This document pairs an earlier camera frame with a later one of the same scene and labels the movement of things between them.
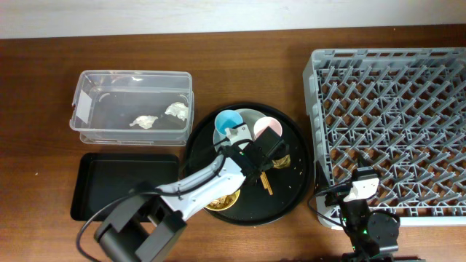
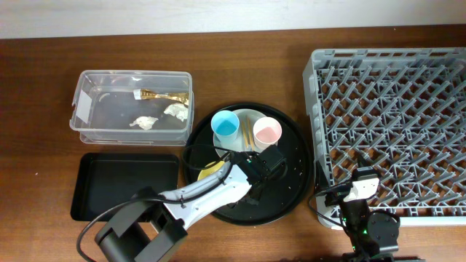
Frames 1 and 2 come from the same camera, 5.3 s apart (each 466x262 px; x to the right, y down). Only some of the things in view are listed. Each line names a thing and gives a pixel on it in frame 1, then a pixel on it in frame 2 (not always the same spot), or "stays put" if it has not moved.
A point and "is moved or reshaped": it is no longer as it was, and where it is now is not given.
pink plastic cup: x=265 y=121 stays put
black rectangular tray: x=103 y=179 stays put
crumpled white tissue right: x=178 y=108 stays put
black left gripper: x=268 y=165 → x=255 y=199
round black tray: x=277 y=193 stays put
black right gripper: x=337 y=194 stays put
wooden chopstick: x=267 y=183 → x=249 y=122
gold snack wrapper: x=284 y=162 is moved or reshaped
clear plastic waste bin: x=133 y=108 stays put
